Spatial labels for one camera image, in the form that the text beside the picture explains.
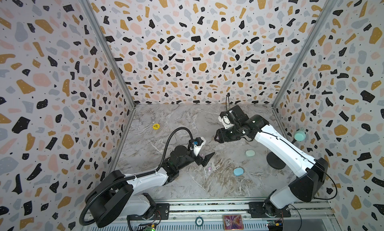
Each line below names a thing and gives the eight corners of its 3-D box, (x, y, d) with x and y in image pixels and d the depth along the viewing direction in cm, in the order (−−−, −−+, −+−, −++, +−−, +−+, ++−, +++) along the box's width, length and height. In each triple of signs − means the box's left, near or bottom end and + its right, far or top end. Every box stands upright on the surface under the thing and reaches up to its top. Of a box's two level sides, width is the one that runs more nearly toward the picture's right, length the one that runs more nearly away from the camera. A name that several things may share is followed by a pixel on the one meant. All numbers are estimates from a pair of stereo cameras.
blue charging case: (233, 176, 88) (234, 174, 86) (232, 168, 91) (233, 167, 89) (243, 176, 88) (244, 174, 86) (242, 168, 91) (243, 167, 89)
